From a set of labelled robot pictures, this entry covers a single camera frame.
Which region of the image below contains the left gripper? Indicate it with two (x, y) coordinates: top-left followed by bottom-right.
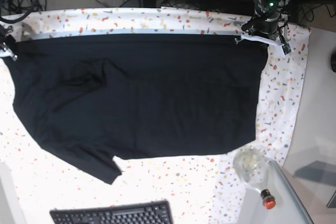
(241, 15), (281, 39)

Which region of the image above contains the black t-shirt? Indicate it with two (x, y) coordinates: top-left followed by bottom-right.
(4, 34), (268, 184)

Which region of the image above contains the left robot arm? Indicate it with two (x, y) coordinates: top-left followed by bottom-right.
(241, 0), (290, 40)

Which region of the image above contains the clear glass bottle red cap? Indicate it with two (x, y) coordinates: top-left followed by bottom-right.
(233, 147), (276, 210)

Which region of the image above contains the terrazzo pattern table cloth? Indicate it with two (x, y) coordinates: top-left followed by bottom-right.
(1, 7), (310, 223)

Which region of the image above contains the black keyboard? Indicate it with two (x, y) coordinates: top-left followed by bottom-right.
(49, 200), (174, 224)

